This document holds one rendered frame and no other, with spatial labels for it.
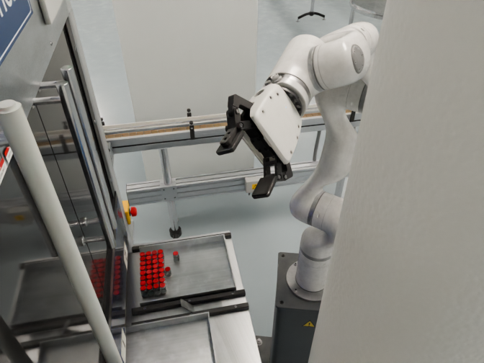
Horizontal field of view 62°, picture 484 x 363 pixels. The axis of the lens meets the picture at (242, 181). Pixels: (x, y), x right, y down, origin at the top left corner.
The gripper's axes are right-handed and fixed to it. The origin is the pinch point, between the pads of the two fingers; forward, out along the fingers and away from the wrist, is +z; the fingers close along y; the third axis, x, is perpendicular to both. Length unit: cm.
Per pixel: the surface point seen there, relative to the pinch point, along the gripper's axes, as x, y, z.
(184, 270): 84, 58, -21
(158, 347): 75, 57, 9
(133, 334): 84, 52, 8
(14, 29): 24.4, -32.4, -3.4
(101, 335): 25.4, 8.6, 23.9
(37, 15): 36, -33, -16
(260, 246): 142, 145, -98
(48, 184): 8.9, -17.0, 17.0
